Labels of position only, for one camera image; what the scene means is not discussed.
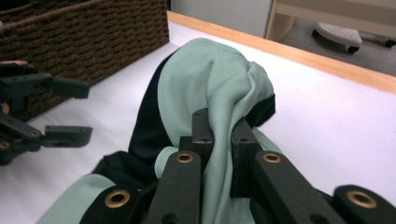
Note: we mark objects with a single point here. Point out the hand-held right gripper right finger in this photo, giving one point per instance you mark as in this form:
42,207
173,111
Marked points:
244,149

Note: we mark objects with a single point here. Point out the light wooden desk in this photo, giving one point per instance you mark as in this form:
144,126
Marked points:
336,12

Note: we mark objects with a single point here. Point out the black and green shirt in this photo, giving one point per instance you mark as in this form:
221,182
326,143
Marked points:
199,84

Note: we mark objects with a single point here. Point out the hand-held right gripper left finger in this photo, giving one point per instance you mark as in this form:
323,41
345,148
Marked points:
202,137

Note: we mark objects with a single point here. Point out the brown wicker basket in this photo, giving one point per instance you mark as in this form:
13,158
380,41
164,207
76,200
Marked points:
93,37

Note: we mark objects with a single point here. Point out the white table board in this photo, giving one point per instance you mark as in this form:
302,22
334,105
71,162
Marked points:
327,130

